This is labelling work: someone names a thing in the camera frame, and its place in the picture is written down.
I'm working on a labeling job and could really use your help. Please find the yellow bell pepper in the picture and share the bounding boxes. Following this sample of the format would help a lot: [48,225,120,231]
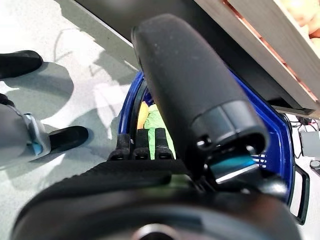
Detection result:
[137,101,151,130]

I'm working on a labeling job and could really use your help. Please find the blue plastic shopping basket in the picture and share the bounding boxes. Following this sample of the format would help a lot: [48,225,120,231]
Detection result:
[117,69,311,226]

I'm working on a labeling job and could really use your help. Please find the black right robot foot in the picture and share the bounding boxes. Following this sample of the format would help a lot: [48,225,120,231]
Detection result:
[47,125,90,153]

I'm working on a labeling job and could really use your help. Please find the grey box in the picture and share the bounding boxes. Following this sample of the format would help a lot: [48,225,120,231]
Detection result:
[299,130,320,159]

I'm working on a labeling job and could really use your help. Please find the wooden slat crate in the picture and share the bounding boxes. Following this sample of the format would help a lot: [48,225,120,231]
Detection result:
[193,0,320,111]

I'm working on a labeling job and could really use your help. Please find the napa cabbage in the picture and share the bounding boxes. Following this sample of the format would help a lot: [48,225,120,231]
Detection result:
[143,103,177,161]

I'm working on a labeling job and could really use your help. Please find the black left robot foot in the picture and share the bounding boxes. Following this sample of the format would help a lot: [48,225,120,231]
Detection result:
[0,49,44,80]

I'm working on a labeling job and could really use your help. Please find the silver right robot leg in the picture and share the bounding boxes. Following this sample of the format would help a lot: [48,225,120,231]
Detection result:
[0,93,47,163]

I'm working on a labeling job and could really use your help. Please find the black robot foot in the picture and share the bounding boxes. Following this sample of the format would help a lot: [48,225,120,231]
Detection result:
[47,125,90,153]
[0,49,44,80]

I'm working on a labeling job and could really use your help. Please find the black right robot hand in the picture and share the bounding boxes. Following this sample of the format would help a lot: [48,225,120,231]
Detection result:
[9,13,302,240]

